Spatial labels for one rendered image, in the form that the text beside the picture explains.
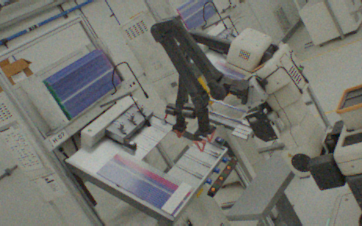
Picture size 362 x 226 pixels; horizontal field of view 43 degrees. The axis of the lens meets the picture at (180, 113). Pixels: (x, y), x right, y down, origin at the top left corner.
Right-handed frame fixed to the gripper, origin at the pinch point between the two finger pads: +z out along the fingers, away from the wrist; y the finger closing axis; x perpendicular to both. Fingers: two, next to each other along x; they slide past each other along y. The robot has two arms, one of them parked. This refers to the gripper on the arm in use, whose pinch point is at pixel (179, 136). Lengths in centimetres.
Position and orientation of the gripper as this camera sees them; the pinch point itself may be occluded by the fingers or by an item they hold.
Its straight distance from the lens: 287.9
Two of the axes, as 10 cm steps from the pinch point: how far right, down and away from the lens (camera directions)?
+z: -0.6, 8.2, 5.7
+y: -4.8, 4.8, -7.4
